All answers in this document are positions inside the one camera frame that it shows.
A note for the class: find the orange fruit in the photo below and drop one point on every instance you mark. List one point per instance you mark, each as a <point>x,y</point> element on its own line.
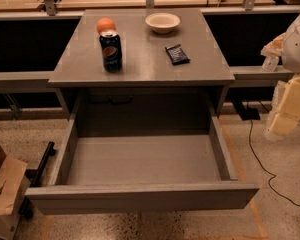
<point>105,24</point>

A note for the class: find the grey metal shelf rail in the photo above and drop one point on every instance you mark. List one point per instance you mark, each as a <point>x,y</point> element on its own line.
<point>255,76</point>

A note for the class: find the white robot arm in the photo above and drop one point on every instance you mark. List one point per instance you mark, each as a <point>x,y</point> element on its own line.
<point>287,47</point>

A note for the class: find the dark blue snack packet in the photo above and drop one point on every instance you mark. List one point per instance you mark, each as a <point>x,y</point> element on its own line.
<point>177,55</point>

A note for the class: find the black cart leg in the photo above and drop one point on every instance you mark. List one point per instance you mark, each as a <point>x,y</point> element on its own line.
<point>34,175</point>

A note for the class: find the white bowl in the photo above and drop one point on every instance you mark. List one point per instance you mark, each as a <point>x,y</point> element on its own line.
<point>162,23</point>

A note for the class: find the grey drawer cabinet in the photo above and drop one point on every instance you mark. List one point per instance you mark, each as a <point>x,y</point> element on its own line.
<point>146,60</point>

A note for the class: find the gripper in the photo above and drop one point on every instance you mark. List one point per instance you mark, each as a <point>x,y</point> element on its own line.
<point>297,49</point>

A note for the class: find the blue pepsi can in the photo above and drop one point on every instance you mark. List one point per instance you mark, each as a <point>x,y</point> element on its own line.
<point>111,50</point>

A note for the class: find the grey top drawer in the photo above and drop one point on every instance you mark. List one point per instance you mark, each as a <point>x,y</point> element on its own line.
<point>161,152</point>

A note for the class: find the brown cardboard box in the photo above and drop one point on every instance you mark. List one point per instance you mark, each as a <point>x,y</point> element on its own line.
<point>12,186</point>

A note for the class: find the clear sanitizer bottle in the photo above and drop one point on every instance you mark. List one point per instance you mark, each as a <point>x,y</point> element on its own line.
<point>270,63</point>

